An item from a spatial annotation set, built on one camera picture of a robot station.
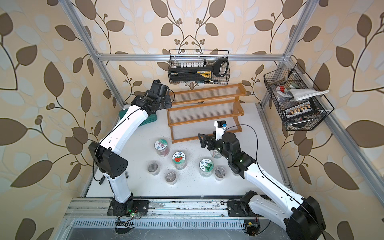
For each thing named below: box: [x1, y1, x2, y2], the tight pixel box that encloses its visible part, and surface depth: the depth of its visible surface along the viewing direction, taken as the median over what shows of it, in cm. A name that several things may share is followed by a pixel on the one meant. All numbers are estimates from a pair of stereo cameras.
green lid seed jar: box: [199, 158, 214, 178], surface depth 82 cm
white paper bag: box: [287, 88, 330, 101], surface depth 63 cm
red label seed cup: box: [165, 170, 178, 185], surface depth 81 cm
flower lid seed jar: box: [154, 139, 170, 157], surface depth 91 cm
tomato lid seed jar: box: [172, 151, 187, 170], surface depth 85 cm
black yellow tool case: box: [168, 66, 213, 83], surface depth 86 cm
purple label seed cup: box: [147, 160, 160, 176], surface depth 84 cm
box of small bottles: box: [284, 99, 318, 121], surface depth 69 cm
